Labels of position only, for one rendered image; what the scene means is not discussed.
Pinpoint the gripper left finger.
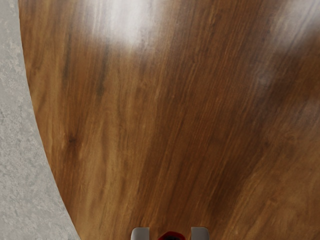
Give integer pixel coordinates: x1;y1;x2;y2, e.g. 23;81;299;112
131;226;151;240

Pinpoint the red round object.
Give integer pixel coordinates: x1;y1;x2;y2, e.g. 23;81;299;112
159;230;185;240

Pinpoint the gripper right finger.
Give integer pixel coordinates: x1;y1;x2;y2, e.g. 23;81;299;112
190;226;210;240

